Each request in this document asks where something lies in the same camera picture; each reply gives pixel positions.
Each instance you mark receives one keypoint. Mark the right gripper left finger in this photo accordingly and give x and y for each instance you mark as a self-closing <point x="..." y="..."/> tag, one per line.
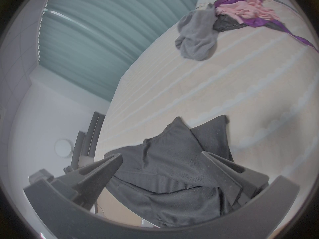
<point x="99" y="178"/>

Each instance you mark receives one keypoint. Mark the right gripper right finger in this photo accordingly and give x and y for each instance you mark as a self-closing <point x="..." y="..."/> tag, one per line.
<point x="234" y="180"/>

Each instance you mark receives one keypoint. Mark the black garment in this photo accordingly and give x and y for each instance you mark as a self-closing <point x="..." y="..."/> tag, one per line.
<point x="169" y="163"/>

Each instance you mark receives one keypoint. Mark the bed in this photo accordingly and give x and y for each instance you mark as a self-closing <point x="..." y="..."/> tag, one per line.
<point x="249" y="83"/>

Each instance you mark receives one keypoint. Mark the pile of clothes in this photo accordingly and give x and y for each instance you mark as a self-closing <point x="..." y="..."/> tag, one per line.
<point x="239" y="11"/>

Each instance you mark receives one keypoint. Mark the dark grey cabinet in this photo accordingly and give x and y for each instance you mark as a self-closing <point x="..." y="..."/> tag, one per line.
<point x="84" y="143"/>

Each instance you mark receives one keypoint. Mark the blue-green curtain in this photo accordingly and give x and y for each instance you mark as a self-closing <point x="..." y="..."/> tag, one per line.
<point x="99" y="33"/>

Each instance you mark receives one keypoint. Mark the grey garment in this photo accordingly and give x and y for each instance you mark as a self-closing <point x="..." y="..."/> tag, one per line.
<point x="196" y="36"/>

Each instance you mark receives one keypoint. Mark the round white wall fixture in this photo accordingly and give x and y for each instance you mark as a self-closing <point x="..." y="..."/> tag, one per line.
<point x="63" y="147"/>

